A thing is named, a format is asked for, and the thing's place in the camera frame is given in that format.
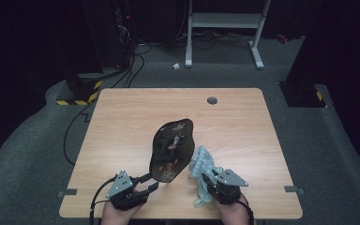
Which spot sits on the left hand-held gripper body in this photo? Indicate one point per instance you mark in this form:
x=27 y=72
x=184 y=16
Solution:
x=123 y=192

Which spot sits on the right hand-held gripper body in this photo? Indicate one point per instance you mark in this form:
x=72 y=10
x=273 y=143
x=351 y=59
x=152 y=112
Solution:
x=228 y=187

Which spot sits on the light blue cleaning cloth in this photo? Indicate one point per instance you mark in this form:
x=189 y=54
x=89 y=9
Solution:
x=201 y=162

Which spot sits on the black oval mirror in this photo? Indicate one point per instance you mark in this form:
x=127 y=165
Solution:
x=172 y=153

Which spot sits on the person's left hand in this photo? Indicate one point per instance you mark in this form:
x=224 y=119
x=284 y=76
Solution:
x=118 y=215

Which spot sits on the person's right hand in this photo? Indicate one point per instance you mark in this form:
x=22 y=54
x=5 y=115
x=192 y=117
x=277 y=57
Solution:
x=232 y=214

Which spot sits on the grey tape tab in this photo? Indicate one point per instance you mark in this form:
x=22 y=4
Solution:
x=66 y=193
x=293 y=189

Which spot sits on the black yellow striped base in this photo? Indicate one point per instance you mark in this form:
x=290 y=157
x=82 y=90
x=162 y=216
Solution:
x=81 y=90
x=303 y=95

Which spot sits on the small white floor scrap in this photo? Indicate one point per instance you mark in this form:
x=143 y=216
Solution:
x=176 y=66

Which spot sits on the small red floor object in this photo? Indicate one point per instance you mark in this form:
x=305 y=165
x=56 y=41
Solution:
x=282 y=38

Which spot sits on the white metal stand frame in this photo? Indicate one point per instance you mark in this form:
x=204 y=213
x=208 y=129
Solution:
x=225 y=20

